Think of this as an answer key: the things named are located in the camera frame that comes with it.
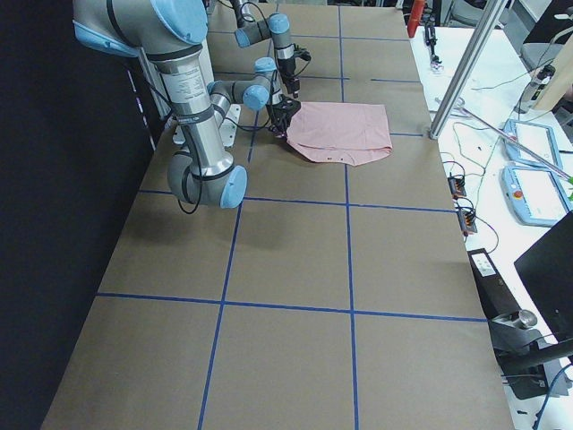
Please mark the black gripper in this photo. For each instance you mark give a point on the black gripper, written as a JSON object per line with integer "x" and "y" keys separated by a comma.
{"x": 280, "y": 114}
{"x": 286, "y": 67}

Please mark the pink Snoopy t-shirt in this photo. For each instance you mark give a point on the pink Snoopy t-shirt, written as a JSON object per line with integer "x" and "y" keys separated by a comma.
{"x": 350, "y": 133}

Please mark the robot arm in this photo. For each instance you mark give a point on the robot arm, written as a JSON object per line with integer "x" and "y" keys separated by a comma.
{"x": 277, "y": 28}
{"x": 171, "y": 35}

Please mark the blue tape grid lines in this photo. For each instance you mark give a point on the blue tape grid lines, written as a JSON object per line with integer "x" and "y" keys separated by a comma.
{"x": 333, "y": 298}

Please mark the black selfie stick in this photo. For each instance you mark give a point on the black selfie stick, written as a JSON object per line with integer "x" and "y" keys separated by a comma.
{"x": 430, "y": 40}

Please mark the orange circuit board far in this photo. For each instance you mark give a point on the orange circuit board far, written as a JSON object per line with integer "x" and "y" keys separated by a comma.
{"x": 457, "y": 186}

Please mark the orange circuit board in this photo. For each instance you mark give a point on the orange circuit board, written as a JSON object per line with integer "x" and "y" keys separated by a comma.
{"x": 457, "y": 186}
{"x": 466, "y": 213}

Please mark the orange circuit board near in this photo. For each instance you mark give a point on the orange circuit board near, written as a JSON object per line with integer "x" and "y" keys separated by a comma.
{"x": 466, "y": 213}

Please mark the upper teach pendant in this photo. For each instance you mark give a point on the upper teach pendant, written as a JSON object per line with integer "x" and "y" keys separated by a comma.
{"x": 537, "y": 138}

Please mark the teach pendant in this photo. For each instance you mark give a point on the teach pendant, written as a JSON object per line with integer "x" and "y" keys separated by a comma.
{"x": 535, "y": 195}
{"x": 537, "y": 138}

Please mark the lower teach pendant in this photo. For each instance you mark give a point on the lower teach pendant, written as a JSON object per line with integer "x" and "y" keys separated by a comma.
{"x": 535, "y": 195}

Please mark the black power box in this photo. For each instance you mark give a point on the black power box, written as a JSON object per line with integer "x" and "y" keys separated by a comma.
{"x": 497, "y": 301}

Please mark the black monitor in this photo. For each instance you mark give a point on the black monitor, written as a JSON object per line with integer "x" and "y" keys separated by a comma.
{"x": 545, "y": 270}

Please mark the aluminium frame post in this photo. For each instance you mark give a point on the aluminium frame post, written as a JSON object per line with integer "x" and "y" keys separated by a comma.
{"x": 474, "y": 48}

